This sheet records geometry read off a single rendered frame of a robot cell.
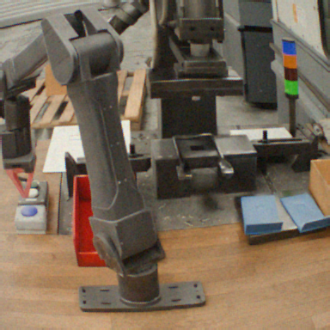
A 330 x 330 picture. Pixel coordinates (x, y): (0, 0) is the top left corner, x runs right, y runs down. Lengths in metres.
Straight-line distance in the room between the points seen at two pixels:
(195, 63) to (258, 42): 3.21
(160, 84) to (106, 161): 0.36
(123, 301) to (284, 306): 0.26
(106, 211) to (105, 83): 0.17
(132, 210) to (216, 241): 0.27
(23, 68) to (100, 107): 0.22
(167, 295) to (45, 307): 0.20
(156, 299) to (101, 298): 0.09
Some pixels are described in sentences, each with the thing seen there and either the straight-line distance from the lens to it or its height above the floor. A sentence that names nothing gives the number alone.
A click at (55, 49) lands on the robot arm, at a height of 1.30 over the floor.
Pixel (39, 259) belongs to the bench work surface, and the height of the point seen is 0.90.
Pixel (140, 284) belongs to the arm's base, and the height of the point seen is 0.96.
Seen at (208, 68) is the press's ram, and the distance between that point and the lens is 1.14.
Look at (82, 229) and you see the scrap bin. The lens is 1.13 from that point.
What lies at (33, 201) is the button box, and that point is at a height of 0.93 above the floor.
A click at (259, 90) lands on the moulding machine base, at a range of 4.41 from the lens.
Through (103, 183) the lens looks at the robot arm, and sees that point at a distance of 0.83.
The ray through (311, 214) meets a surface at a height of 0.92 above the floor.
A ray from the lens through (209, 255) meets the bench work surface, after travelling 1.04.
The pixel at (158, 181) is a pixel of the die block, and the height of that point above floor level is 0.94.
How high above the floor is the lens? 1.46
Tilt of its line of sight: 24 degrees down
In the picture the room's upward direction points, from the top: 2 degrees counter-clockwise
